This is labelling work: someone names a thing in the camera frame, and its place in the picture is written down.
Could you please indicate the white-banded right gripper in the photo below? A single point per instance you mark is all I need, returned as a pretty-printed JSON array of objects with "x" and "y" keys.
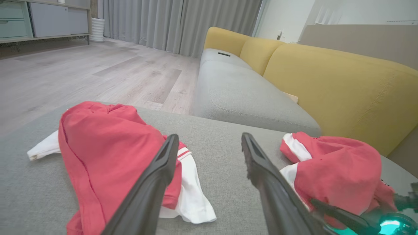
[{"x": 395, "y": 227}]

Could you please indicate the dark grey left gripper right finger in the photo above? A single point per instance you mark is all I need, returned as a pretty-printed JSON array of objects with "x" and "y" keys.
[{"x": 277, "y": 202}]

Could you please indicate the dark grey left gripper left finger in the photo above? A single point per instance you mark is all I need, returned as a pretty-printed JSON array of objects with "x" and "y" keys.
[{"x": 147, "y": 202}]

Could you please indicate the red white numbered jersey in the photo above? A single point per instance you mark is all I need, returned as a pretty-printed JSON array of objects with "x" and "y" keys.
[{"x": 98, "y": 147}]

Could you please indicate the red white plain garment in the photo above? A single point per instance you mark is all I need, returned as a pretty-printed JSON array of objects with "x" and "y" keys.
[{"x": 336, "y": 169}]

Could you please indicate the large grey sofa ottoman cushion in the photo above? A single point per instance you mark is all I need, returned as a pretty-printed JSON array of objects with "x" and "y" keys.
[{"x": 222, "y": 156}]

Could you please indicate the long grey sofa seat cushion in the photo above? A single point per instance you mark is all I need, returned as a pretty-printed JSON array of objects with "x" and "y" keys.
[{"x": 241, "y": 98}]

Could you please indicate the wide yellow sofa back cushion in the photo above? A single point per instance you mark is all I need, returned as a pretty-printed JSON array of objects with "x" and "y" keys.
[{"x": 343, "y": 91}]

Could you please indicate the short grey sofa seat cushion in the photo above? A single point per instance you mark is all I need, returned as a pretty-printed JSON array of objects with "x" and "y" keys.
[{"x": 212, "y": 60}]

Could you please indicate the black remote control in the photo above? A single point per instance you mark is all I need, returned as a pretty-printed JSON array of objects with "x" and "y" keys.
[{"x": 224, "y": 54}]

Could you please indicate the small yellow sofa end cushion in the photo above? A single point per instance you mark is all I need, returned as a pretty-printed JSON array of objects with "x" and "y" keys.
[{"x": 222, "y": 39}]

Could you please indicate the beige flat panel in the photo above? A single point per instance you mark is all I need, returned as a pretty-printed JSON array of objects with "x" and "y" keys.
[{"x": 359, "y": 39}]

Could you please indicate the grey pleated curtain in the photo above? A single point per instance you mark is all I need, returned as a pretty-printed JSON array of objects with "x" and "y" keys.
[{"x": 163, "y": 23}]

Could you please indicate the grey wooden sideboard cabinet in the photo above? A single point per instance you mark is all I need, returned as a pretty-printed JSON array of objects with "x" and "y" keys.
[{"x": 55, "y": 19}]

